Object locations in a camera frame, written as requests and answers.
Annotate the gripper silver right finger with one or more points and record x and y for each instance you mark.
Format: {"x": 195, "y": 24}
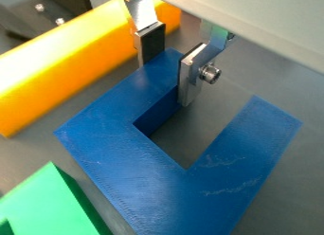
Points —
{"x": 197, "y": 68}

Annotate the yellow long bar block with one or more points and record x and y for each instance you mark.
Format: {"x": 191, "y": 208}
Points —
{"x": 47, "y": 70}

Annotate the blue U-shaped block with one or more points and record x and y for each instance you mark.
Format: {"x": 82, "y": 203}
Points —
{"x": 162, "y": 198}

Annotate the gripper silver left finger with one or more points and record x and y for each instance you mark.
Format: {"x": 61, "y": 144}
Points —
{"x": 149, "y": 29}

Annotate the black fixture block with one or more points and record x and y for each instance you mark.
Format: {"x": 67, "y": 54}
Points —
{"x": 33, "y": 17}

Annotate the green zigzag block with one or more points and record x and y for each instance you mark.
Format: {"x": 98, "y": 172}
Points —
{"x": 49, "y": 205}

